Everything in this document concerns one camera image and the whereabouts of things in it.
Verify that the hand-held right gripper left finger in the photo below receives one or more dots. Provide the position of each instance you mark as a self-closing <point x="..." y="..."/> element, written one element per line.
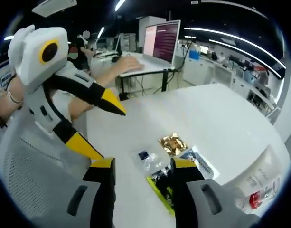
<point x="102" y="197"/>

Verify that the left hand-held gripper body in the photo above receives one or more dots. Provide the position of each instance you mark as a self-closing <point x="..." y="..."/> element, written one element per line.
<point x="29" y="59"/>

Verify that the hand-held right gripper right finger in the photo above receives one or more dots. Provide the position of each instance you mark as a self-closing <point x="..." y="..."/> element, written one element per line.
<point x="190" y="204"/>

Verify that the green black skincare sachet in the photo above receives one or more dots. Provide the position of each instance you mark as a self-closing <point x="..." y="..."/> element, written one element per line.
<point x="159" y="187"/>

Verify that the gold foil skincare sachet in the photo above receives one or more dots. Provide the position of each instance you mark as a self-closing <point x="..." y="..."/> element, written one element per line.
<point x="172" y="144"/>

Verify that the red-collared white skincare bottle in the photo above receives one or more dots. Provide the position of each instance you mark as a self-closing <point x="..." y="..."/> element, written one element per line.
<point x="255" y="200"/>

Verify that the white skincare tube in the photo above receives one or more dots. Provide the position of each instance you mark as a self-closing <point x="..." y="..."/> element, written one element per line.
<point x="254" y="161"/>

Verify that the ceiling air conditioner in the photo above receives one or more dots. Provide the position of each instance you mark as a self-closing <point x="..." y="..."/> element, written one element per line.
<point x="55" y="6"/>

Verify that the white mesh office chair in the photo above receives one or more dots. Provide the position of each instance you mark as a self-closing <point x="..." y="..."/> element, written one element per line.
<point x="29" y="171"/>

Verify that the black laptop stand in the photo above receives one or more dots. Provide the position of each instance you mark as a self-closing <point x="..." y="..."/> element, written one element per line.
<point x="164" y="80"/>

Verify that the silver laptop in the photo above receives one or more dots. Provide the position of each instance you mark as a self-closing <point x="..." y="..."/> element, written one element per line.
<point x="164" y="40"/>

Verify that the blue box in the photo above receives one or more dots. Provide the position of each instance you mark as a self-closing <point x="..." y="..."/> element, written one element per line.
<point x="194" y="55"/>

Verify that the white office desk row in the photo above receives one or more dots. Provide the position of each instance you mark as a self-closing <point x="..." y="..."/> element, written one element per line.
<point x="221" y="73"/>

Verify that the long ceiling light strip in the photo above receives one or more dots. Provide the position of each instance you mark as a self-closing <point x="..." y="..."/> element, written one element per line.
<point x="242" y="50"/>
<point x="218" y="32"/>

